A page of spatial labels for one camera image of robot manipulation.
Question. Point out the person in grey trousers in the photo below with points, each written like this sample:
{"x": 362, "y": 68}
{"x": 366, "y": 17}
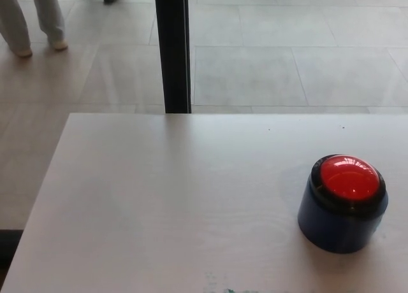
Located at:
{"x": 14, "y": 22}

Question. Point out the black vertical window frame post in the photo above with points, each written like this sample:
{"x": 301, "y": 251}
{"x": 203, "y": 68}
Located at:
{"x": 173, "y": 51}

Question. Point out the red dome button blue base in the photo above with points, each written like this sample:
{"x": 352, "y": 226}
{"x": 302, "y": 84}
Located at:
{"x": 344, "y": 184}

